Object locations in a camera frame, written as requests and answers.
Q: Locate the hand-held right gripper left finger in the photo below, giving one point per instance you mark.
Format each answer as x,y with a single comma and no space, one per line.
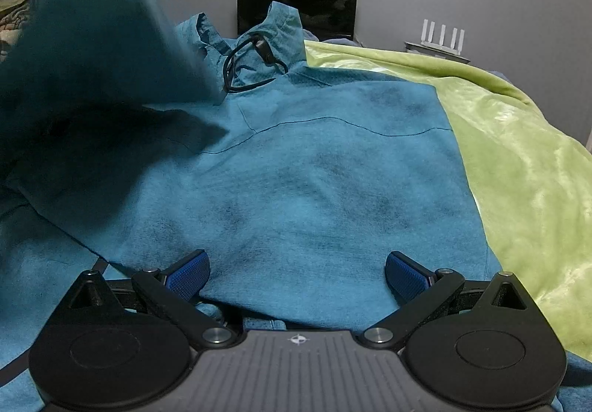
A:
188,277

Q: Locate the teal hoodie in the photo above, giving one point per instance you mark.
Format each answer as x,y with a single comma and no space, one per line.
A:
300,171

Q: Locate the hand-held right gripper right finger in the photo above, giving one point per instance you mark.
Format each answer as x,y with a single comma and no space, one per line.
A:
407,277

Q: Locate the white router with antennas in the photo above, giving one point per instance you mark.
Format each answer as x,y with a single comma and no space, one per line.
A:
441,40

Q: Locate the green fleece blanket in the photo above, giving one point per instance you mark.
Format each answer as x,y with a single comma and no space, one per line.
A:
522,171

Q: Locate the patterned cloth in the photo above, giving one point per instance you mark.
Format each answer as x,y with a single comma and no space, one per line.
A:
11,19

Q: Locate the grey wall shelf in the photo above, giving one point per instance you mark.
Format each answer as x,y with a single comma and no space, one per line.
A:
416,47

